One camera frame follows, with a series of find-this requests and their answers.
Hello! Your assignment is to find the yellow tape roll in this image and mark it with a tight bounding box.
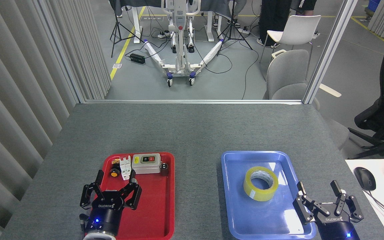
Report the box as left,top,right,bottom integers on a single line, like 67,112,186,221
243,166,279,202

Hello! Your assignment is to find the white stand on wheels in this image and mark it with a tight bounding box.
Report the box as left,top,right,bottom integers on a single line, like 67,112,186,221
143,0,225,88

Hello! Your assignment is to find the black computer mouse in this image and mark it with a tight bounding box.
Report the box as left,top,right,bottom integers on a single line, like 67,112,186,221
353,167,376,191

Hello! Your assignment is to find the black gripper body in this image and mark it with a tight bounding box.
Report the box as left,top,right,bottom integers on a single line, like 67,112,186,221
85,197,126,235
315,201,361,240

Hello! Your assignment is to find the white chair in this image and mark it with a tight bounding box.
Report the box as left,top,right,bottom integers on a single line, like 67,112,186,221
259,15,322,80

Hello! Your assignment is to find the grey chair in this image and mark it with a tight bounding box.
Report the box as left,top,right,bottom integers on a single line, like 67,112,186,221
266,49,350,151

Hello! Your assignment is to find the silver post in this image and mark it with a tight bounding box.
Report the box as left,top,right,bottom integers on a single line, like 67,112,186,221
303,0,358,104

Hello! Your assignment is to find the black tripod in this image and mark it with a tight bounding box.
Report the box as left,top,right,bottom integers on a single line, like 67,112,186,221
110,0,145,58
216,0,253,56

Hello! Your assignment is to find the white circuit breaker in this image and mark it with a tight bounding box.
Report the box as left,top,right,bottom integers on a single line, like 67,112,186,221
119,156,134,181

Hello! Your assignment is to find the person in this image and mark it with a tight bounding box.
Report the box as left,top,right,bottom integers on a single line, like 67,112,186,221
257,0,317,48
212,0,247,28

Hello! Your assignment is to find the blue plastic tray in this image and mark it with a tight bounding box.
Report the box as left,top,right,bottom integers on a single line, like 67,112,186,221
221,151,316,240

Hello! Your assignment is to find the grey push button switch box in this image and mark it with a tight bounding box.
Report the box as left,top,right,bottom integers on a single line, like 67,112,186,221
131,153,161,175

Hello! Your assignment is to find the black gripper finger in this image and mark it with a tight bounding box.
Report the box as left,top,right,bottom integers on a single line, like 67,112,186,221
293,181,331,224
80,170,108,210
330,180,364,223
117,178,142,211

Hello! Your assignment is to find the red plastic tray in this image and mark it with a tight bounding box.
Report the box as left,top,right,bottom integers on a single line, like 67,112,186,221
86,152,175,240

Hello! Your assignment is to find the cream flat board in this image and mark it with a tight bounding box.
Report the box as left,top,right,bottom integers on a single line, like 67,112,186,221
319,83,342,98

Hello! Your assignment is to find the blue crate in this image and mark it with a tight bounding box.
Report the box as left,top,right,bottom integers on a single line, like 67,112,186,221
365,0,381,15

